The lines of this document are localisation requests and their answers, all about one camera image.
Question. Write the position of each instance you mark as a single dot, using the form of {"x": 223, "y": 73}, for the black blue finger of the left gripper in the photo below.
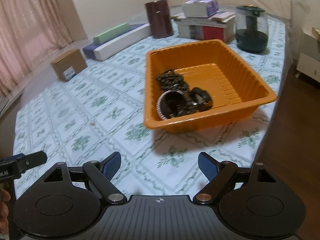
{"x": 12, "y": 168}

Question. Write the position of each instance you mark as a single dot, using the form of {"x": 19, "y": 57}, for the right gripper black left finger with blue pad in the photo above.
{"x": 97, "y": 176}

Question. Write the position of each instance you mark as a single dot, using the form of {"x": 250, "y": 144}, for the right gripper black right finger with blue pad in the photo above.
{"x": 222, "y": 177}

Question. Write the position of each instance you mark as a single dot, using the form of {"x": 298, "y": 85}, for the person's left hand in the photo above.
{"x": 4, "y": 212}

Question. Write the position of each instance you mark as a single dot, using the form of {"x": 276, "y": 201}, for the orange plastic tray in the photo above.
{"x": 236, "y": 89}

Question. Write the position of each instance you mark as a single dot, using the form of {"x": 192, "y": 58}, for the brown cardboard box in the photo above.
{"x": 69, "y": 64}

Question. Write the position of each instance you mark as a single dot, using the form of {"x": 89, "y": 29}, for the blue flat box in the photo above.
{"x": 91, "y": 48}

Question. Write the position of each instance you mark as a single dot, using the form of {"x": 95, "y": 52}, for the pink curtain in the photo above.
{"x": 31, "y": 30}

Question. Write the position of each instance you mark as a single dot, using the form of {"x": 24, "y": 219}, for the white bedside cabinet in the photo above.
{"x": 308, "y": 61}

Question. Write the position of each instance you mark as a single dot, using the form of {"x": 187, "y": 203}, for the green long box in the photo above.
{"x": 111, "y": 33}

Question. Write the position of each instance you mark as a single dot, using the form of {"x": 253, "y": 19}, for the stack of books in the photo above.
{"x": 220, "y": 26}

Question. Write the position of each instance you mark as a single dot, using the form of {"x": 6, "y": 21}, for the green glass jar with lid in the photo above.
{"x": 251, "y": 28}

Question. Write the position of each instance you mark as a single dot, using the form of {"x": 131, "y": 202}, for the dark maroon cylindrical canister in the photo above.
{"x": 158, "y": 14}

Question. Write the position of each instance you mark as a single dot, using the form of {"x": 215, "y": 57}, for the purple white tissue box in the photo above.
{"x": 200, "y": 8}

